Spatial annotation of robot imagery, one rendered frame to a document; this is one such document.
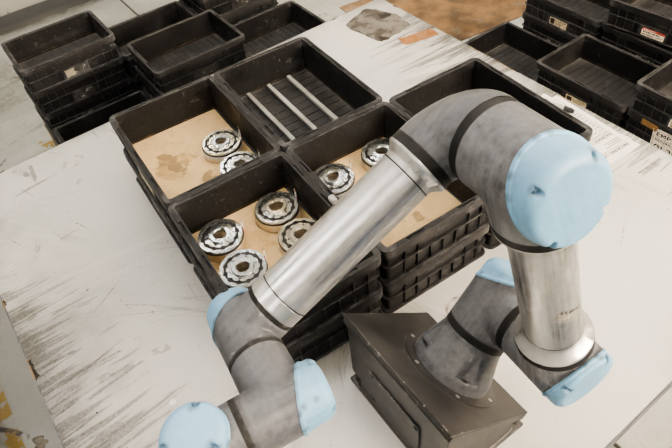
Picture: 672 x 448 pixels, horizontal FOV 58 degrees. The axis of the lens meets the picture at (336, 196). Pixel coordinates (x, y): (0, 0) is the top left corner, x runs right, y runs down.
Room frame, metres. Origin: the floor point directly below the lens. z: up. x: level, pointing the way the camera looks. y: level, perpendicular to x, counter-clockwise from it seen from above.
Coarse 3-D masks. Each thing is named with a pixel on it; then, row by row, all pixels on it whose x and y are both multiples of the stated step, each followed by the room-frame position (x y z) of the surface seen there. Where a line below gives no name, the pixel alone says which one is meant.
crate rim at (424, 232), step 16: (368, 112) 1.19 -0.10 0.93; (400, 112) 1.18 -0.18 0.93; (336, 128) 1.15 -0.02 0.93; (304, 144) 1.10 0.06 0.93; (464, 208) 0.84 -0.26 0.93; (432, 224) 0.81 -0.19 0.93; (448, 224) 0.82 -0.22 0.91; (400, 240) 0.77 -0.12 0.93; (416, 240) 0.78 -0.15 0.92; (384, 256) 0.75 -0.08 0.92
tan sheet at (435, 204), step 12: (348, 156) 1.15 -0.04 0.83; (360, 156) 1.15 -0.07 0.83; (360, 168) 1.10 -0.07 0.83; (432, 192) 0.99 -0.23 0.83; (444, 192) 0.99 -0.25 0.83; (420, 204) 0.96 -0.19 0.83; (432, 204) 0.95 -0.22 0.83; (444, 204) 0.95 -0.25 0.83; (456, 204) 0.94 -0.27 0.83; (408, 216) 0.92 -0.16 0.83; (420, 216) 0.92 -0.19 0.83; (432, 216) 0.92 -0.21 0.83; (396, 228) 0.89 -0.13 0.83; (408, 228) 0.89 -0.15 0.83; (384, 240) 0.86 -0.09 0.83; (396, 240) 0.86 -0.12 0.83
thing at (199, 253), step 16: (272, 160) 1.06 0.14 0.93; (288, 160) 1.05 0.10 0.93; (240, 176) 1.02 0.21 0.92; (304, 176) 0.99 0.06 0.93; (320, 192) 0.93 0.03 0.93; (176, 224) 0.90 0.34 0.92; (192, 240) 0.84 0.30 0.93; (208, 272) 0.75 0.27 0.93; (352, 272) 0.71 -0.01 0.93; (368, 272) 0.72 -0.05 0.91; (224, 288) 0.71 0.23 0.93; (336, 288) 0.69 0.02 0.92
